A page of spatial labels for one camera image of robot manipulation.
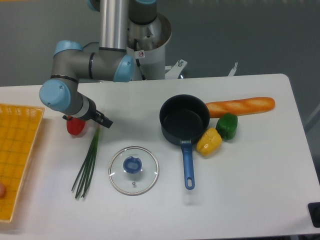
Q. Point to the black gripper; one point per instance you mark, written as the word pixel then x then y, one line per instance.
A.
pixel 89 112

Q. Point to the green onion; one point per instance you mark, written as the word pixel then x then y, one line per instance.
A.
pixel 84 177

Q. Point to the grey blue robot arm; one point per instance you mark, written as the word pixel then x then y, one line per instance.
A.
pixel 111 63

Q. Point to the red bell pepper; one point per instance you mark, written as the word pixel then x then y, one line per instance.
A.
pixel 75 126

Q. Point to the glass pot lid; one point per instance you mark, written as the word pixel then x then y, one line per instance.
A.
pixel 133 170

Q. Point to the yellow woven basket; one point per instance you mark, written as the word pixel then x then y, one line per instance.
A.
pixel 19 126

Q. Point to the yellow bell pepper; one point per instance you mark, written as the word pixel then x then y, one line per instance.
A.
pixel 209 142

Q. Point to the green bell pepper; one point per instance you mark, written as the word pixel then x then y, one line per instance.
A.
pixel 227 126

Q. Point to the orange object in basket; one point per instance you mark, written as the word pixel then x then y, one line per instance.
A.
pixel 2 190

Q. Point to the orange baguette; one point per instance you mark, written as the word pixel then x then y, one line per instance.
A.
pixel 241 107

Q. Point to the black corner device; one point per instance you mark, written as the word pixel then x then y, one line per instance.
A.
pixel 314 212

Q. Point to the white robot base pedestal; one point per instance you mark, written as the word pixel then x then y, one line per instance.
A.
pixel 146 44

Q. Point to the black saucepan blue handle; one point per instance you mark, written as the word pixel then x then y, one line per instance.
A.
pixel 184 119

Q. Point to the white base foot bracket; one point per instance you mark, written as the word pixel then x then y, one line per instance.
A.
pixel 175 71

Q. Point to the white metal bracket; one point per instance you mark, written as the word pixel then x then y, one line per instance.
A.
pixel 233 70

